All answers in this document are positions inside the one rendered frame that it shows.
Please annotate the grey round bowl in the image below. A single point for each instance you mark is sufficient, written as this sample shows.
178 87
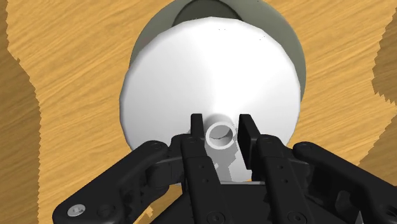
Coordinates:
288 37

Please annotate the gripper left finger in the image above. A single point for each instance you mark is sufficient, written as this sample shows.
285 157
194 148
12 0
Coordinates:
198 164

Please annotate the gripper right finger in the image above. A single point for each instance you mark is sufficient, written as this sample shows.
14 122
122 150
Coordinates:
279 164

